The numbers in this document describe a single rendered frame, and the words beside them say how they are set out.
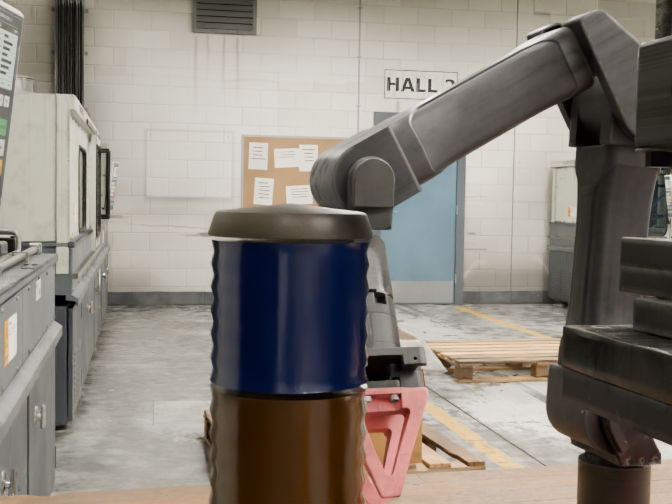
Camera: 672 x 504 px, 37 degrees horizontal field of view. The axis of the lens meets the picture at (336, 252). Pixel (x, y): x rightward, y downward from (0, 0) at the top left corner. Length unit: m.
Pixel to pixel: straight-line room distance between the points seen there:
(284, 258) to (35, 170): 4.85
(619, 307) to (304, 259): 0.68
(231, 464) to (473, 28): 11.80
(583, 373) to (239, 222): 0.28
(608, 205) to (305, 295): 0.67
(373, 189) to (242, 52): 10.65
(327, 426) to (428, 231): 11.45
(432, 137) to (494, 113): 0.06
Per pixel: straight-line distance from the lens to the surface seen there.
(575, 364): 0.48
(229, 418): 0.23
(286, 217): 0.22
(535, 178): 12.12
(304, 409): 0.23
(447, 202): 11.73
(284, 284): 0.22
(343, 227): 0.23
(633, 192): 0.89
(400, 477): 0.73
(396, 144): 0.78
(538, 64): 0.85
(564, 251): 11.76
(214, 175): 11.25
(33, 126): 5.07
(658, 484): 1.16
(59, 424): 5.17
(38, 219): 5.06
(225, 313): 0.23
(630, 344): 0.44
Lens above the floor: 1.20
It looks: 3 degrees down
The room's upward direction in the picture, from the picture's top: 1 degrees clockwise
